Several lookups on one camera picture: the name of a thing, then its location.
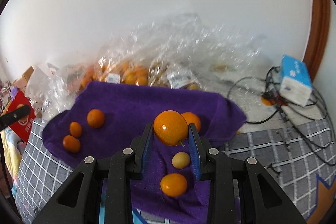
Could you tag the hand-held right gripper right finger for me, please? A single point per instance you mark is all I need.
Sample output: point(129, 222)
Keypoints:
point(194, 154)

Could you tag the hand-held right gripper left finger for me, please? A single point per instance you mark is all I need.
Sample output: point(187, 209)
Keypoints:
point(147, 150)

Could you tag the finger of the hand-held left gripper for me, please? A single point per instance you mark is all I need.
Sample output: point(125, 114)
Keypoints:
point(15, 115)

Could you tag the small pale yellow fruit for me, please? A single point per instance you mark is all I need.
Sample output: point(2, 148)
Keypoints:
point(181, 159)

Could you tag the orange kumquat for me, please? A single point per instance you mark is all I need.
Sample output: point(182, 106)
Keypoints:
point(173, 184)
point(75, 129)
point(71, 143)
point(170, 128)

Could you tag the large mandarin orange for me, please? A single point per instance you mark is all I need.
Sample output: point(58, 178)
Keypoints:
point(194, 119)

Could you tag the small mandarin orange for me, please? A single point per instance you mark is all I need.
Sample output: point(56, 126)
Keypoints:
point(95, 118)

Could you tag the clear labelled bag of fruit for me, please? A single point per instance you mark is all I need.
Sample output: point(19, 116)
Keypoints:
point(178, 79)

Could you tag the clear plastic bag of oranges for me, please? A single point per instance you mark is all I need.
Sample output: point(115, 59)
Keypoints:
point(126, 74)

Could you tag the red box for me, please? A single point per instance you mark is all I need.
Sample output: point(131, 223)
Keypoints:
point(22, 121)

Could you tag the pastel printed quilt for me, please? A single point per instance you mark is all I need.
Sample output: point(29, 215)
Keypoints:
point(10, 145)

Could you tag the cardboard box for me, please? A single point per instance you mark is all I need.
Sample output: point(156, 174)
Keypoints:
point(26, 74)

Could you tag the translucent white plastic bag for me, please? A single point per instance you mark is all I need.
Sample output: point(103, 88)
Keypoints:
point(39, 79)

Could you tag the purple towel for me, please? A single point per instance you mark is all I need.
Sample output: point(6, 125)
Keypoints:
point(131, 103)

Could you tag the grey checkered blanket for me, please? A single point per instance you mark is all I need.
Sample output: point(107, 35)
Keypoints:
point(262, 153)

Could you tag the white quilted bed sheet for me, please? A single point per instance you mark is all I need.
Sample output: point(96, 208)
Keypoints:
point(260, 113)

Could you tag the large crumpled clear plastic bag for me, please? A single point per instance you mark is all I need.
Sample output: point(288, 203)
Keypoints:
point(210, 43)

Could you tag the blue tissue pack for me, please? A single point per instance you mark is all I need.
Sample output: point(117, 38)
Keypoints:
point(295, 79)

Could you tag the brown wooden door frame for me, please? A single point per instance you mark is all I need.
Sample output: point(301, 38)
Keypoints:
point(319, 29)

